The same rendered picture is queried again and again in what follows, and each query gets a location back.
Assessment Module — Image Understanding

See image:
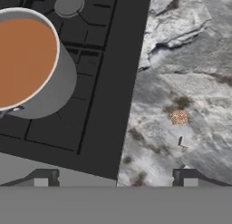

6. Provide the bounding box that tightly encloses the grey round hob burner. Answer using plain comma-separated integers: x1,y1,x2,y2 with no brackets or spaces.
53,0,86,19

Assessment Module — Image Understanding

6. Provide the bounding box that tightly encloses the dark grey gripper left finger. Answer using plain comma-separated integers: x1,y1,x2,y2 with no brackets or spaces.
0,168,61,188

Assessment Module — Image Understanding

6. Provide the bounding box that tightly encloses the black hob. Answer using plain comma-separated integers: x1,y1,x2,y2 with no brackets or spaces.
0,0,153,180

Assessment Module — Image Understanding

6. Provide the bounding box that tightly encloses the white sugar cube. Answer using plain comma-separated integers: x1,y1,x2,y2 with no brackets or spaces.
178,135,192,149

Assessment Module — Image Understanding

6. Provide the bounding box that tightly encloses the speckled orange sugar cube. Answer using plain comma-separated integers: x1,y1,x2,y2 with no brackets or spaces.
170,110,189,126

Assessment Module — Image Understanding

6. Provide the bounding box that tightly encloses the grey saucepan with hot chocolate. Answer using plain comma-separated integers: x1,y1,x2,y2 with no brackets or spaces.
0,6,78,120

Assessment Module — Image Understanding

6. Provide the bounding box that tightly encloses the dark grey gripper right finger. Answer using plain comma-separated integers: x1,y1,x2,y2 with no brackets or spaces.
172,168,232,188

